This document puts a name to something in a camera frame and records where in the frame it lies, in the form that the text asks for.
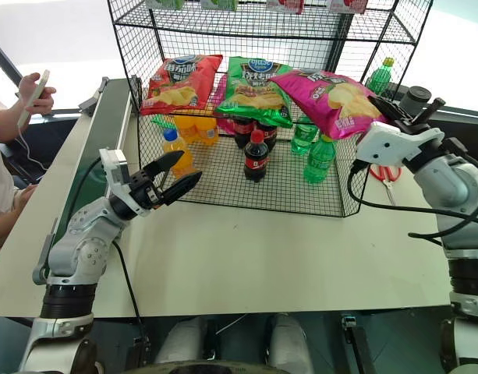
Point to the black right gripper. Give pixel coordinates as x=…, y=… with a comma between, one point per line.
x=412, y=122

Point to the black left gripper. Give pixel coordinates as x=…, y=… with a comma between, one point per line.
x=147, y=189

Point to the white smartphone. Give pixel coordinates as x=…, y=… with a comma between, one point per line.
x=44, y=80

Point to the dark rounded robot base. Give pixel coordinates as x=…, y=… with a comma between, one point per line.
x=238, y=368

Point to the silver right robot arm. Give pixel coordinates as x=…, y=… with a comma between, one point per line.
x=453, y=183

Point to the person's forearm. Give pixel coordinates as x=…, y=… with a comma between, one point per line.
x=12, y=210
x=6, y=124

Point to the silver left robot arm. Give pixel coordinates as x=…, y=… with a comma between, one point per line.
x=82, y=241

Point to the green conveyor belt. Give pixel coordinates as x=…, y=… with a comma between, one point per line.
x=106, y=117

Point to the person's bare hand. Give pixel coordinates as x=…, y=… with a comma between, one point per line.
x=37, y=99

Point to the grey cylindrical can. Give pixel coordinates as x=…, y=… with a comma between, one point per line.
x=414, y=99

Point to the orange soda bottle blue cap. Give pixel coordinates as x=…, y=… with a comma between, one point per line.
x=176, y=144

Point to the green soda bottle yellow cap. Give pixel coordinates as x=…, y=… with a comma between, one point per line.
x=381, y=78

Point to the green foil snack bag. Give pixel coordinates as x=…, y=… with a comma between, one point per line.
x=162, y=122

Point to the magenta potato chip bag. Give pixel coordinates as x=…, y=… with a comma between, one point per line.
x=332, y=101

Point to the cola bottle red cap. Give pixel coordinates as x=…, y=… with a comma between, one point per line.
x=256, y=161

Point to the red potato chip bag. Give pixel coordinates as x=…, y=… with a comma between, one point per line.
x=176, y=85

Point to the pink snack bag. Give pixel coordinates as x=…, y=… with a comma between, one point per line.
x=223, y=87

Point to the green potato chip bag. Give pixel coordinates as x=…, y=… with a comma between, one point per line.
x=250, y=93

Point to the red snack box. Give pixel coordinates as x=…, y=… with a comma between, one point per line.
x=349, y=4
x=285, y=4

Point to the black side desk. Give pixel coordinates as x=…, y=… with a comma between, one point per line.
x=55, y=132

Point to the green snack box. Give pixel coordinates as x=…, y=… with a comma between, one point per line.
x=164, y=3
x=219, y=4

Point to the grey robot leg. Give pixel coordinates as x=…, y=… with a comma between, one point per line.
x=289, y=341
x=182, y=343

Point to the black table strut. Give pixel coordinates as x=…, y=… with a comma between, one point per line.
x=357, y=343

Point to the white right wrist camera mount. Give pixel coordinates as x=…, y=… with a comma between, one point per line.
x=387, y=144

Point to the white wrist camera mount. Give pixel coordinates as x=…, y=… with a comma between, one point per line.
x=387, y=144
x=114, y=167

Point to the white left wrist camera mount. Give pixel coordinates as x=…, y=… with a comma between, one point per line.
x=114, y=167

